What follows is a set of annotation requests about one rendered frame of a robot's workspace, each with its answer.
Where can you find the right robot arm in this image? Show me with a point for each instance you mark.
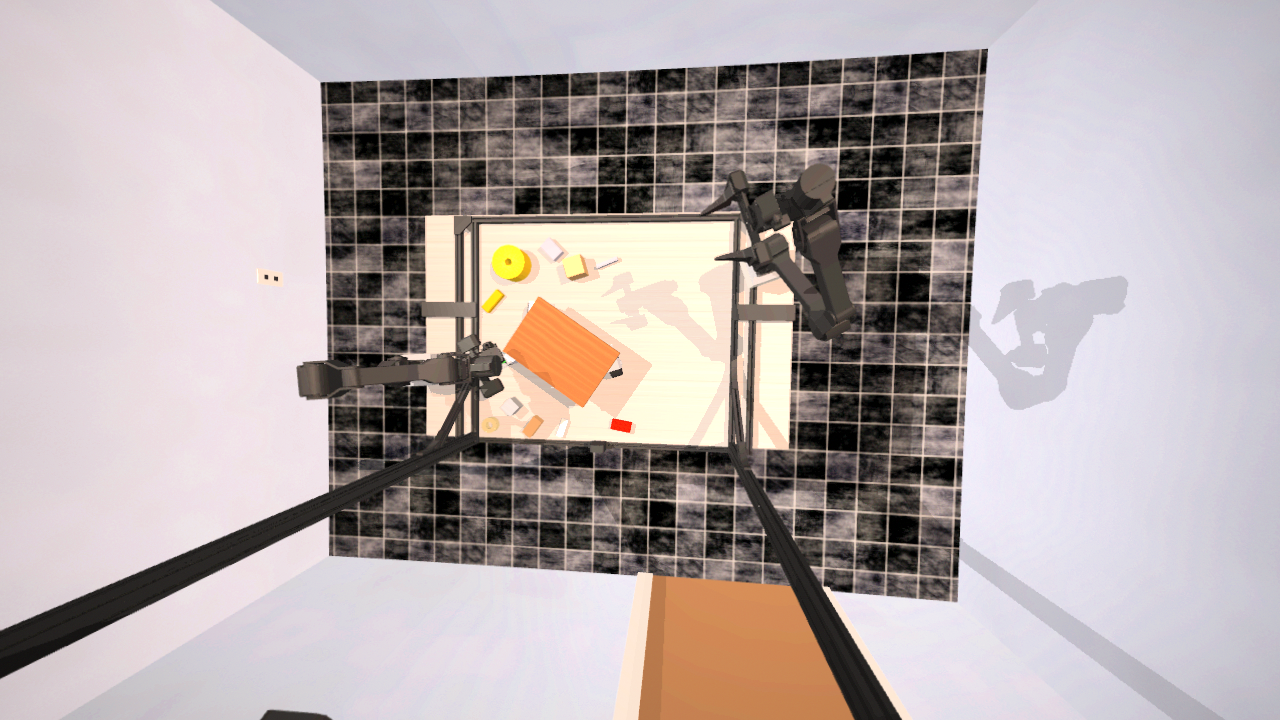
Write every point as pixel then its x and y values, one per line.
pixel 820 245

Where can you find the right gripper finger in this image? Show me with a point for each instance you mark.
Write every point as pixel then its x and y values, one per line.
pixel 723 201
pixel 747 252

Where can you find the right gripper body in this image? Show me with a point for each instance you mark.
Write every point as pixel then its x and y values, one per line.
pixel 741 187

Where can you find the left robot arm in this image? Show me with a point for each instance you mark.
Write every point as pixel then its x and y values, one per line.
pixel 317 379

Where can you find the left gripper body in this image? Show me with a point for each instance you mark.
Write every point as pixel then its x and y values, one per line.
pixel 488 389

